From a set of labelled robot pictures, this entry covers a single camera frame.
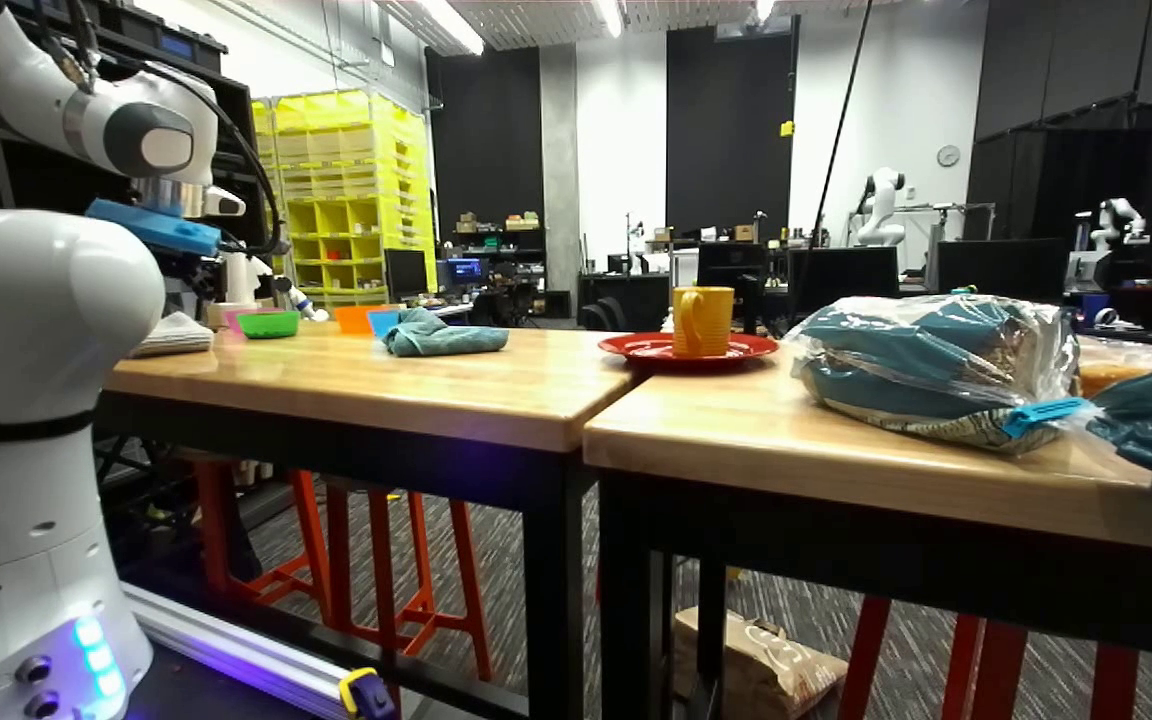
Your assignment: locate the grey knitted cloth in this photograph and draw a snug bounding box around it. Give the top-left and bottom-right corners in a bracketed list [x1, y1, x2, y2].
[129, 312, 218, 360]

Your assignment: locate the orange metal stool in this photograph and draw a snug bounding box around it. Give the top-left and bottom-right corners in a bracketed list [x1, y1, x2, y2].
[836, 593, 1146, 720]
[320, 478, 494, 688]
[193, 456, 341, 632]

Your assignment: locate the black slanted pole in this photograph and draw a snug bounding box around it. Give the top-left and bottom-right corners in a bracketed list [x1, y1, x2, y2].
[802, 0, 879, 251]

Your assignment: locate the orange plastic bowl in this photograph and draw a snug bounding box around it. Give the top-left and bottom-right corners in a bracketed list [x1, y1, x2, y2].
[332, 303, 379, 341]

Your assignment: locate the green plastic bowl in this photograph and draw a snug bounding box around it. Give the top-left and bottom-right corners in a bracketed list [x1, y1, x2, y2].
[237, 303, 305, 345]

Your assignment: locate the black computer monitor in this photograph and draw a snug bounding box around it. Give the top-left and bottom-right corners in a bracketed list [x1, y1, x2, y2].
[937, 238, 1073, 303]
[789, 246, 904, 323]

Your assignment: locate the small white background robot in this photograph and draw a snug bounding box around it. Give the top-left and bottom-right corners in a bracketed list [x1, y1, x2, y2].
[1059, 195, 1152, 333]

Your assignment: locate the yellow mug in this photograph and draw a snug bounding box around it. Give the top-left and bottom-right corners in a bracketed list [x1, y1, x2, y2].
[668, 283, 741, 366]

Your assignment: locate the black storage rack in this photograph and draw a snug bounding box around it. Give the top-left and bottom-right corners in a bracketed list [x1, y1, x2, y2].
[0, 0, 268, 256]

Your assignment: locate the yellow bin shelf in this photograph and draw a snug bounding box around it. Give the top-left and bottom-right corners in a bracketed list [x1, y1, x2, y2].
[248, 87, 442, 312]

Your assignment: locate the clear bag of teal cloths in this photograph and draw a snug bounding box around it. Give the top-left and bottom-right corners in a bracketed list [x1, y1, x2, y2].
[785, 291, 1103, 461]

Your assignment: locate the short wooden table black frame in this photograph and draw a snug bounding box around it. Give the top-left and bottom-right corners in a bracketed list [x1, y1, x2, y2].
[578, 351, 1152, 720]

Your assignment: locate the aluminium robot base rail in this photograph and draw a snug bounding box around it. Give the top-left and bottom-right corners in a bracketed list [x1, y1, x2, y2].
[121, 581, 400, 720]

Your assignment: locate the crumpled teal cloth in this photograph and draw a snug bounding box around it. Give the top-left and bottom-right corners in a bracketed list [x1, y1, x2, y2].
[377, 308, 512, 360]

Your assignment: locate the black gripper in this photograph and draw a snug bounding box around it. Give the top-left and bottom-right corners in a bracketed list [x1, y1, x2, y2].
[167, 251, 229, 322]

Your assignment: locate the long wooden table black frame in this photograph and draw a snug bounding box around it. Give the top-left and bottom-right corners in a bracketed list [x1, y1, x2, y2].
[100, 323, 647, 720]

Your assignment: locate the white plastic stand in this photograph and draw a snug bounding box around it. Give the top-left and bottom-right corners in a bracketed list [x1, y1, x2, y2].
[218, 246, 268, 315]

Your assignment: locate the large white background robot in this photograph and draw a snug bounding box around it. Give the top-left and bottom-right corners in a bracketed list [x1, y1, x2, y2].
[847, 167, 910, 251]

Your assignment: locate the brown paper bag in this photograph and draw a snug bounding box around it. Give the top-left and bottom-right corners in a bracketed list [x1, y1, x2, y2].
[668, 606, 853, 720]

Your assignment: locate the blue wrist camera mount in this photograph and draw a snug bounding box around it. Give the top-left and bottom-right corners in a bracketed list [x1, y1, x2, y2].
[85, 195, 229, 259]

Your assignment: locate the red plate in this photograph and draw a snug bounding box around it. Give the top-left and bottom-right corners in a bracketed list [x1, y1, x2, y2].
[596, 328, 785, 378]

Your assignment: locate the yellow and black clamp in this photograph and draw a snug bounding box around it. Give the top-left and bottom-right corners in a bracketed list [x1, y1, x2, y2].
[332, 665, 400, 720]

